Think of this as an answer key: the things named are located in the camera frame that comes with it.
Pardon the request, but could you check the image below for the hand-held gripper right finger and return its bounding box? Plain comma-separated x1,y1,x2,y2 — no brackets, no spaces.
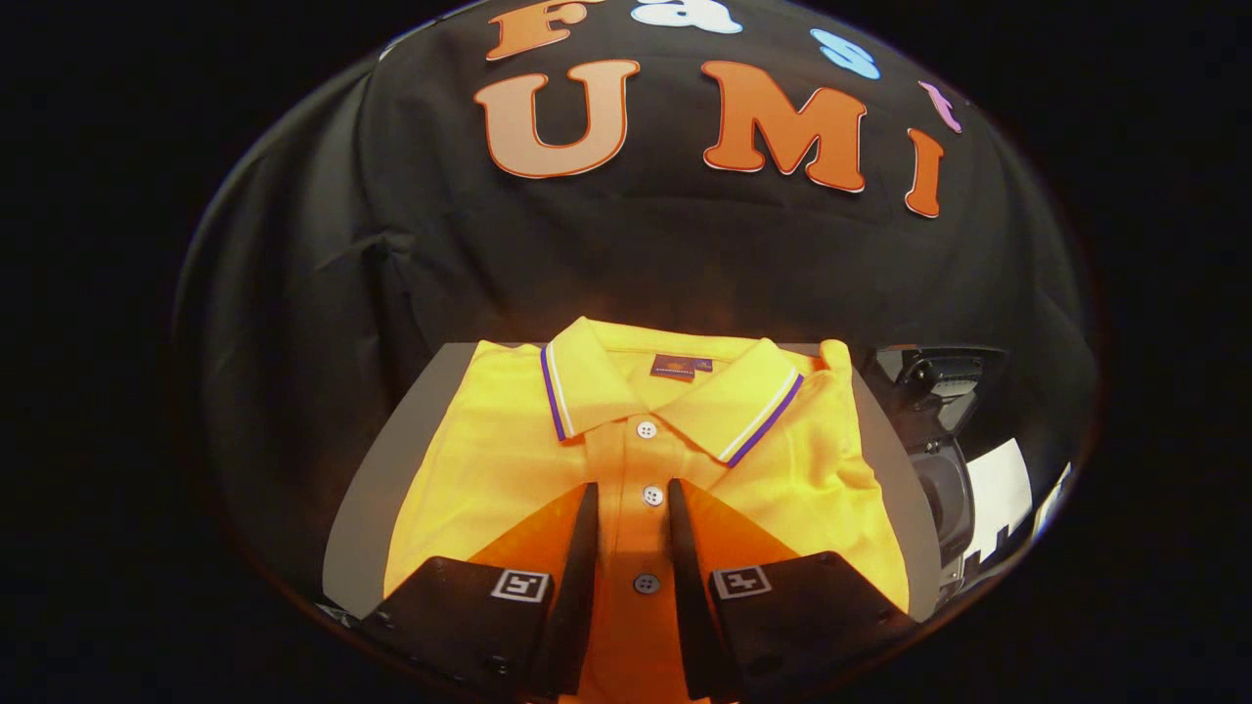
668,477,920,703

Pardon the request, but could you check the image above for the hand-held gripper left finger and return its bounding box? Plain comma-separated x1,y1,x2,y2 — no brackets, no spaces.
360,481,600,700

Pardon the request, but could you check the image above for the yellow polo shirt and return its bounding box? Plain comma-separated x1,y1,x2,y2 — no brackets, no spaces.
383,315,912,704

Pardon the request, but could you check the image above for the dark glass washing machine lid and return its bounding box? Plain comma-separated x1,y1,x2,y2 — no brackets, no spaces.
861,343,1008,436

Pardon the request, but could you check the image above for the grey platform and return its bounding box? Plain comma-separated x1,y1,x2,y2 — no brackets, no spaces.
323,341,942,623

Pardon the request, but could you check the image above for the white sheet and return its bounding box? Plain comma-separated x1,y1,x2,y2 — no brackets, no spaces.
962,437,1034,560

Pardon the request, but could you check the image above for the black backdrop cloth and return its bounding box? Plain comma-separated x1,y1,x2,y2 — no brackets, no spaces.
176,0,1101,627

